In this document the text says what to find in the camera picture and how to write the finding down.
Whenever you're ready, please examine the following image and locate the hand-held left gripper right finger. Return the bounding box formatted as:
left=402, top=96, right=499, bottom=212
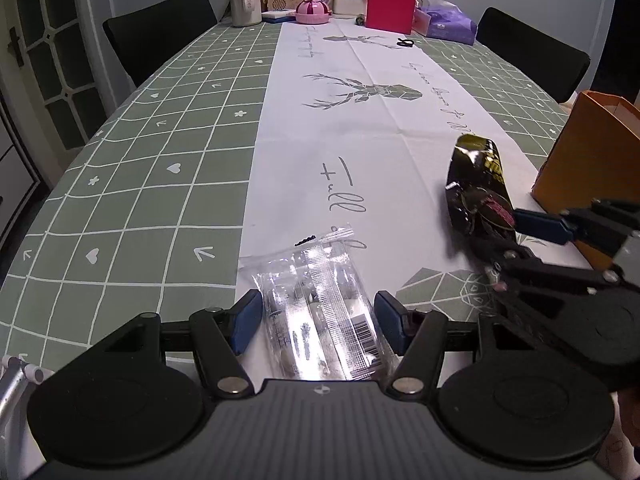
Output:
left=374, top=291, right=546, bottom=401

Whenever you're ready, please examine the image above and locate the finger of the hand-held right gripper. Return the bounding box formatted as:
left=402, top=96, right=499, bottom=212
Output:
left=470, top=239, right=626, bottom=341
left=513, top=199, right=640, bottom=257

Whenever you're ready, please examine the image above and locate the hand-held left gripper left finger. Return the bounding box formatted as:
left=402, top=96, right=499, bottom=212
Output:
left=95, top=290, right=263, bottom=401

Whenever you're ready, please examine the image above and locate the clear white snack packet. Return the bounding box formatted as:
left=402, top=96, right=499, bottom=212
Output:
left=239, top=226, right=401, bottom=382

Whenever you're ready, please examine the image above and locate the orange cardboard box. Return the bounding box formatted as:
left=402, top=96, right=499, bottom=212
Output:
left=531, top=91, right=640, bottom=271

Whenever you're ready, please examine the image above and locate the glossy black snack packet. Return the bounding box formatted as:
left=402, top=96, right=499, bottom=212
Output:
left=444, top=134, right=517, bottom=254

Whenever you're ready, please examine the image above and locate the black chair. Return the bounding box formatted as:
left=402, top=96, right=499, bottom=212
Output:
left=102, top=0, right=220, bottom=89
left=476, top=7, right=592, bottom=105

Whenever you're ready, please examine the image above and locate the white deer print runner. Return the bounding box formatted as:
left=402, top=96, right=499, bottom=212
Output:
left=235, top=15, right=592, bottom=382

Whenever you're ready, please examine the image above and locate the purple tissue pack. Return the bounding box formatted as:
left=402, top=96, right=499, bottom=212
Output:
left=425, top=0, right=479, bottom=46

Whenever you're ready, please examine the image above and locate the pink gift box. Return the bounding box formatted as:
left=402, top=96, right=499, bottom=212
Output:
left=366, top=0, right=419, bottom=34

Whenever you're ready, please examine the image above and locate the white cabinet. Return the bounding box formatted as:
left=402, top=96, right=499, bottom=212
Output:
left=0, top=95, right=51, bottom=252

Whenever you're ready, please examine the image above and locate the pink round container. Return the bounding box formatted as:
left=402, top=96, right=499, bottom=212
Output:
left=295, top=0, right=334, bottom=25

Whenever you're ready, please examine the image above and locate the glass pane door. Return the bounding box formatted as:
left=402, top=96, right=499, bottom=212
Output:
left=0, top=0, right=109, bottom=152

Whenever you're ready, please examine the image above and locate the grey metal frame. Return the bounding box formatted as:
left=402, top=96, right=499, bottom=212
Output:
left=0, top=352, right=54, bottom=461

